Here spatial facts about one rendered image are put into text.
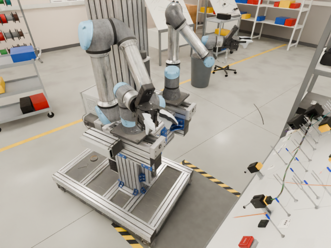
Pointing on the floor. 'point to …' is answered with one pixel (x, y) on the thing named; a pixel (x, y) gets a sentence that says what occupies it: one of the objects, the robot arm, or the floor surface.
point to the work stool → (224, 63)
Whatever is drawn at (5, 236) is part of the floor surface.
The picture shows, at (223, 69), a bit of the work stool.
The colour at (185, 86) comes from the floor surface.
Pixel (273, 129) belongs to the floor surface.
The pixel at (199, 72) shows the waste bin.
